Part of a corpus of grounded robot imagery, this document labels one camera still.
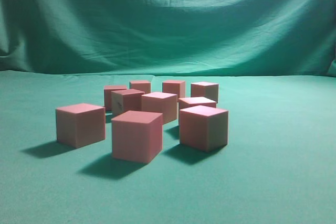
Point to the pink wooden cube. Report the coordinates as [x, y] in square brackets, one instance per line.
[137, 136]
[205, 89]
[142, 85]
[204, 128]
[80, 124]
[125, 100]
[107, 94]
[177, 87]
[160, 102]
[195, 101]

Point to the green cloth backdrop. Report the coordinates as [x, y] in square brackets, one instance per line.
[169, 37]

